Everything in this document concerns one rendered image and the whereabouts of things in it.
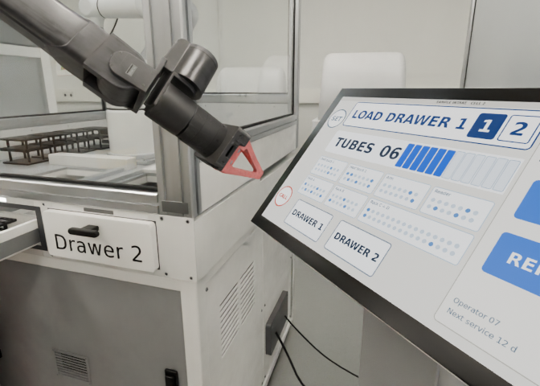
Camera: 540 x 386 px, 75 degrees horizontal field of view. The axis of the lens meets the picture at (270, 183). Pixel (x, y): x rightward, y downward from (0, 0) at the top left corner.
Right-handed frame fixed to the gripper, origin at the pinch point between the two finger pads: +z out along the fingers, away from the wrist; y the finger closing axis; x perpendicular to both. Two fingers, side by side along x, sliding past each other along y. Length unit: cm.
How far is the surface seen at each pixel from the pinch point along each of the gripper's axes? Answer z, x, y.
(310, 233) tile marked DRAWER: 7.0, 3.8, -11.2
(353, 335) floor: 131, 29, 65
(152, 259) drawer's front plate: 1.6, 25.6, 20.9
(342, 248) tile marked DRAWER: 7.0, 3.4, -18.2
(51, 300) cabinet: -4, 53, 48
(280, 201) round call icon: 6.9, 1.5, -0.1
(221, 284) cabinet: 23.1, 25.3, 26.4
